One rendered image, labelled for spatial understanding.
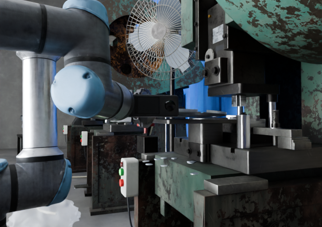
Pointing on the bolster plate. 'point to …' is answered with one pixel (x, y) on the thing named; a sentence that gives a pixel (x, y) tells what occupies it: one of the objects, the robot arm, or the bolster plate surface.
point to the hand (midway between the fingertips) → (155, 111)
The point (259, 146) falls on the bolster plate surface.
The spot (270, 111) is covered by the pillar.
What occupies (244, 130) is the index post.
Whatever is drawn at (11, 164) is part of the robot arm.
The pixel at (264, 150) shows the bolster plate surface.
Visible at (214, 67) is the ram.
